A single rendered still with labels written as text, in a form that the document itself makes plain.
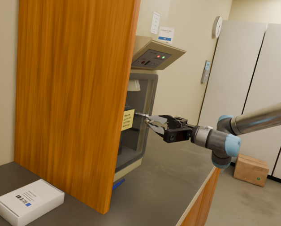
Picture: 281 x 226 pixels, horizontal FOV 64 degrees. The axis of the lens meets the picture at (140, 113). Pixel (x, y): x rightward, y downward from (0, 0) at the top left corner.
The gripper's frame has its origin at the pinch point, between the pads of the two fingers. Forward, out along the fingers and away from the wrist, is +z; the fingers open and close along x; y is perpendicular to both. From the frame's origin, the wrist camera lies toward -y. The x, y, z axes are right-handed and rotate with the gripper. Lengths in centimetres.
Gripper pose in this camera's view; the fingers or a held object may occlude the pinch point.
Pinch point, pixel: (149, 121)
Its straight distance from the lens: 93.5
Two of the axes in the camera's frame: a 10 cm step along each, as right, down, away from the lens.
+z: -8.5, -2.6, 4.6
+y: 5.0, -1.3, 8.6
